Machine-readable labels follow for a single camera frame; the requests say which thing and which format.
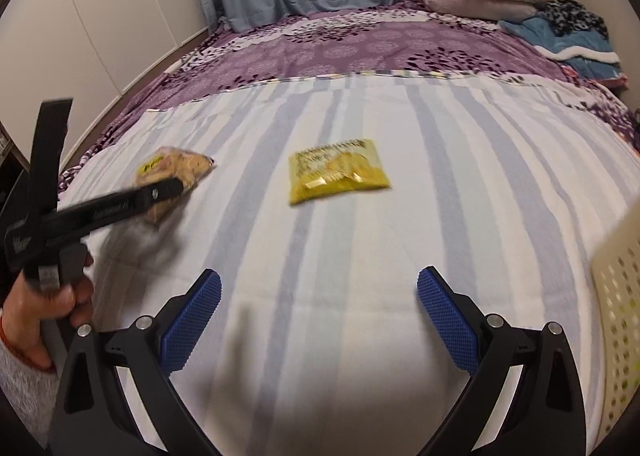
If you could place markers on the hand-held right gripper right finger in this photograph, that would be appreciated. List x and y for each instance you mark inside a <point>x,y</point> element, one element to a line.
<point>447,323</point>

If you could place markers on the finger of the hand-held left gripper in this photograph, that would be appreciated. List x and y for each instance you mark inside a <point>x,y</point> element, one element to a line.
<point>165,192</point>

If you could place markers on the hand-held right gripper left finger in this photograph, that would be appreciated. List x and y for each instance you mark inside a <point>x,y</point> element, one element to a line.
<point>187,323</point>

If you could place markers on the clear round pastry packet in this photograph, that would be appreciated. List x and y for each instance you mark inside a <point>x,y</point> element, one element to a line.
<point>192,166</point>

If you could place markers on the cream perforated plastic basket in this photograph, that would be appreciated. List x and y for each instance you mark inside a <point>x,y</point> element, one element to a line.
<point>622,296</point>

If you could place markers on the person's left forearm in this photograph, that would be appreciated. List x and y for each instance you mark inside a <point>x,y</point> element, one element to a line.
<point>20,391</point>

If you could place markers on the person's left hand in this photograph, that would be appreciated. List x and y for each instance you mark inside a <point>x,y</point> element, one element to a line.
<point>30,316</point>

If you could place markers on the dark wooden shelf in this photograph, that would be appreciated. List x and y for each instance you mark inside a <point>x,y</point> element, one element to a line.
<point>12,176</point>

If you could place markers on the blue white striped blanket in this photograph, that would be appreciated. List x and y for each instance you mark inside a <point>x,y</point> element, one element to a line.
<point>350,261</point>

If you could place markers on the yellow snack packet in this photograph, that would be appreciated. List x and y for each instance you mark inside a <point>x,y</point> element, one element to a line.
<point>340,176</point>

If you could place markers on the white wardrobe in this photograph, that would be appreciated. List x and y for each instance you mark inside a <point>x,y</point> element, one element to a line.
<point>100,11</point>

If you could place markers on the blue fleece blanket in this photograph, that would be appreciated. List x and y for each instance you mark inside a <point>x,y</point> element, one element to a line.
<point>565,48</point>

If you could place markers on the black grey spotted cloth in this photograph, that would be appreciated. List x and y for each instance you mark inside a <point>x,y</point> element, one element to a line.
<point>575,18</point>

